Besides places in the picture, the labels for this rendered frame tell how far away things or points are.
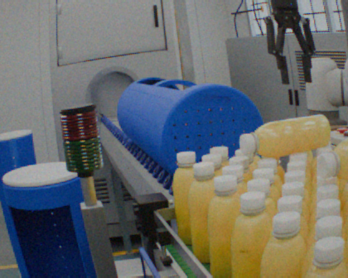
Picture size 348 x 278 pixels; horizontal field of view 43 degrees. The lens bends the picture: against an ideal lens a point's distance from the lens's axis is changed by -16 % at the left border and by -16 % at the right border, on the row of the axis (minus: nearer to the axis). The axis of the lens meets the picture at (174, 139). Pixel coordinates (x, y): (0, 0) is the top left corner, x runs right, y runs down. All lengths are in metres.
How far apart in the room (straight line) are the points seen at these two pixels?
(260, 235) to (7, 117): 5.72
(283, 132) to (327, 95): 0.93
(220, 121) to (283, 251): 0.73
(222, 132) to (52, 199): 0.49
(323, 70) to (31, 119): 4.94
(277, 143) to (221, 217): 0.20
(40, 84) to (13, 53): 0.64
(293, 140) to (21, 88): 5.51
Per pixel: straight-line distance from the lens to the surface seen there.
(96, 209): 0.79
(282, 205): 0.68
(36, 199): 1.31
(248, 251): 0.73
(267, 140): 0.94
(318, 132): 1.00
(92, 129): 0.76
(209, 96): 1.28
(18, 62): 6.30
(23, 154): 2.47
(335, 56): 3.15
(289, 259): 0.62
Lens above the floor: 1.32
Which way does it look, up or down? 9 degrees down
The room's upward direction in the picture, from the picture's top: 6 degrees counter-clockwise
